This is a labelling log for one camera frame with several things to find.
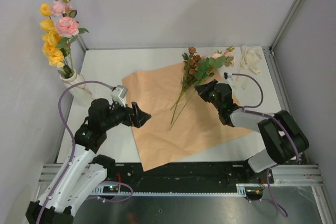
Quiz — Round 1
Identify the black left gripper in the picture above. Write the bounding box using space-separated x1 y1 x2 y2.
102 98 151 131

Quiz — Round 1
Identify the peach rose stem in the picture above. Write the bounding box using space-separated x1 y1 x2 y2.
170 46 235 129

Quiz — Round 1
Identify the brown rose stem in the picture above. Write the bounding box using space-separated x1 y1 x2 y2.
171 47 209 110

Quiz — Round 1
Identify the pale pink blossom stem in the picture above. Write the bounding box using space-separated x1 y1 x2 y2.
209 50 230 59

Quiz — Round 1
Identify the green and peach wrapping paper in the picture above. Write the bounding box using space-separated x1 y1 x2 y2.
122 63 251 171

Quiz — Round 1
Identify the cream printed ribbon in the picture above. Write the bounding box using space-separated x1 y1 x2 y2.
238 45 263 76

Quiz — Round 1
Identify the pink peony stem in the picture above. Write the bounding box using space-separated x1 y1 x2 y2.
55 4 89 78

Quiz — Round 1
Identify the yellow rose stem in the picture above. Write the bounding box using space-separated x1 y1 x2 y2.
39 3 65 69

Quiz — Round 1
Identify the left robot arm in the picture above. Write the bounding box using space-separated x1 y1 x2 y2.
26 98 151 223

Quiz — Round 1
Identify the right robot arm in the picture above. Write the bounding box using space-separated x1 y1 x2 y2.
195 80 309 183

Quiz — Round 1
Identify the white ribbed ceramic vase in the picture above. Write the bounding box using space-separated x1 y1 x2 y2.
60 71 94 108

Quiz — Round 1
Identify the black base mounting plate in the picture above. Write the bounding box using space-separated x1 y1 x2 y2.
107 162 274 193

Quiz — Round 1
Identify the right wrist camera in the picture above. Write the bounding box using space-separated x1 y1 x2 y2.
223 72 233 80

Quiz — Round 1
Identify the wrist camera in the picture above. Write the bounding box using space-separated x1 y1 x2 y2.
223 72 233 80
111 85 128 107

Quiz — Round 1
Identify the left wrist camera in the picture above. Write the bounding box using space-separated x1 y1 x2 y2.
111 85 128 107

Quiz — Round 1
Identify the right aluminium table rail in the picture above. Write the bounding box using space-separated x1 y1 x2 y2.
262 46 309 155

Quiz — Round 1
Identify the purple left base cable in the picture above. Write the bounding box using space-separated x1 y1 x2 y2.
89 180 134 204

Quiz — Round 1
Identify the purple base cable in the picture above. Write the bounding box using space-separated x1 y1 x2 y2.
248 168 288 218
89 180 134 204

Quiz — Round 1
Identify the grey slotted cable duct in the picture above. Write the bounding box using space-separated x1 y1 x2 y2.
94 183 274 197

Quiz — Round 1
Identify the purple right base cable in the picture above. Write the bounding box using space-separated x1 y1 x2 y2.
248 168 288 218

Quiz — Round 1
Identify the right aluminium frame post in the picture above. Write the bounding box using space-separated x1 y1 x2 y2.
269 0 305 52

